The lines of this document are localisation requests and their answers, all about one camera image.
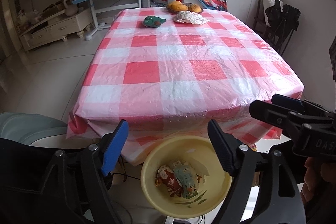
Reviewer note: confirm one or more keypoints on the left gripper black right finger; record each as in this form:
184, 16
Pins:
225, 146

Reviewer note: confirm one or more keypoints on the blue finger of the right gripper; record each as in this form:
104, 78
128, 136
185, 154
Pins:
300, 106

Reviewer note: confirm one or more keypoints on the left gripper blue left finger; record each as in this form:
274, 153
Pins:
112, 145

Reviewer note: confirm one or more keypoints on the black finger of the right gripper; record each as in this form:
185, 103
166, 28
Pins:
274, 115

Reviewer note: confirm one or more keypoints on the blue green milk carton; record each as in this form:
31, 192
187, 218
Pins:
188, 179

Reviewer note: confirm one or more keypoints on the red orange snack bag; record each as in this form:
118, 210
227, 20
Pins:
166, 176

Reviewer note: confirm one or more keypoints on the white plastic bag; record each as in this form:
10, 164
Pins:
190, 18

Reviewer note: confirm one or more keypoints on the green knitted toy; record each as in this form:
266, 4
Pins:
153, 21

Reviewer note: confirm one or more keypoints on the yellow trash bin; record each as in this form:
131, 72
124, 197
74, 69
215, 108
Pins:
214, 183

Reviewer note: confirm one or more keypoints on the person's right hand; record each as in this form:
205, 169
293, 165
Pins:
326, 171

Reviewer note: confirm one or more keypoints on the black folded chair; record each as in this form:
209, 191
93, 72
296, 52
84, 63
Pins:
283, 21

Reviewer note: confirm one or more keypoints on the pink checkered tablecloth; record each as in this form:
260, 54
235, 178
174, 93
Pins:
172, 80

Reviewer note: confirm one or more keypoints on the wooden chair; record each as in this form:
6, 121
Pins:
257, 20

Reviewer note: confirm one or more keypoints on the grey green chair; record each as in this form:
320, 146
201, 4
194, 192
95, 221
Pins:
28, 128

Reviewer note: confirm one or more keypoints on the white sack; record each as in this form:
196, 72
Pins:
270, 3

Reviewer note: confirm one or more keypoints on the yellow mango right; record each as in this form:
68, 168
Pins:
195, 8

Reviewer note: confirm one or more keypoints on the yellow mango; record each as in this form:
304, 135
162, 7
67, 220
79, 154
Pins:
178, 8
175, 3
195, 8

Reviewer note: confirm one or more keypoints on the cream tv stand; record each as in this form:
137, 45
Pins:
56, 27

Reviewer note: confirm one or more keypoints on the yellow mango front left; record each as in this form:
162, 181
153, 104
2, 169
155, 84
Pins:
178, 8

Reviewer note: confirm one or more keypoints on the yellow mango rear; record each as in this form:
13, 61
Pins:
175, 3

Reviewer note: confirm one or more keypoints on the beige kettlebell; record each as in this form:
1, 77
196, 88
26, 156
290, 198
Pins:
70, 8

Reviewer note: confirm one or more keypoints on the dark wire fruit basket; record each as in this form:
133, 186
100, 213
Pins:
187, 4

